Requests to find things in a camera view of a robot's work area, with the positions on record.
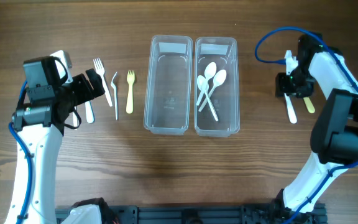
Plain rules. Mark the clear plastic container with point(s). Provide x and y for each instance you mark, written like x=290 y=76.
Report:
x=167 y=100
x=224 y=96

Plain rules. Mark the white fork thick handle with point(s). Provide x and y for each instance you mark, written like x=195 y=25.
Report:
x=89 y=112

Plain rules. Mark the white plastic spoon thick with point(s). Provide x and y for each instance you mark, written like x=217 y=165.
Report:
x=290 y=110

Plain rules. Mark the clear plastic container left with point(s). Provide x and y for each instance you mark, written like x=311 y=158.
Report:
x=167 y=100

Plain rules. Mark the yellow plastic spoon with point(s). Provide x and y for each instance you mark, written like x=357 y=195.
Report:
x=309 y=105

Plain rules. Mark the white fork under gripper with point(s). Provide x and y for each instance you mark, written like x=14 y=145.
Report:
x=75 y=119

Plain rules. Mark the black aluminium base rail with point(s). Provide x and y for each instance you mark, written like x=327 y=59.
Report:
x=244 y=214

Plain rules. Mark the white plastic fork large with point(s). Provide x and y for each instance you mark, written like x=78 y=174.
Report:
x=100 y=70

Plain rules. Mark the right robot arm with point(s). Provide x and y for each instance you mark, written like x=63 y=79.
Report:
x=334 y=138

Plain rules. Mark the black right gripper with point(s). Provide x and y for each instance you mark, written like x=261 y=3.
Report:
x=282 y=84

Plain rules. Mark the white plastic spoon slim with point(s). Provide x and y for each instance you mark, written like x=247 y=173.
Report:
x=209 y=73

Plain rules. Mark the clear plastic container right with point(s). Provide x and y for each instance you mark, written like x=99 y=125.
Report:
x=224 y=96

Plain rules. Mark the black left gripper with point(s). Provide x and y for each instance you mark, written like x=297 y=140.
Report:
x=86 y=86

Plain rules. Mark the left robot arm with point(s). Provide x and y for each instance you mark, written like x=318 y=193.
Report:
x=33 y=198

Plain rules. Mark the white plastic fork curved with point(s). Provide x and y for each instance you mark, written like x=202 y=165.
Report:
x=113 y=85

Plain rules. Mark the yellow plastic fork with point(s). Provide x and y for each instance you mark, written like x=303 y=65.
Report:
x=130 y=101

